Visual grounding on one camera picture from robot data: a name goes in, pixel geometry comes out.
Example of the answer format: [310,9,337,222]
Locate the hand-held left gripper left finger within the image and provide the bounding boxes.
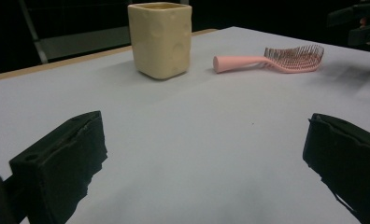
[8,110,108,224]

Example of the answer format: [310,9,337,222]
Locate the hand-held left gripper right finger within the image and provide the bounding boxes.
[303,113,370,224]

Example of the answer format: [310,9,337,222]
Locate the cream square ceramic cup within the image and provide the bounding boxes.
[127,2,193,80]

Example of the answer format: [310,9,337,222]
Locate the grey metal stand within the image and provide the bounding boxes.
[18,0,132,65]

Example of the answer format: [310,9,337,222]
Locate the white table mat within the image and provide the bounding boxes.
[0,26,370,224]

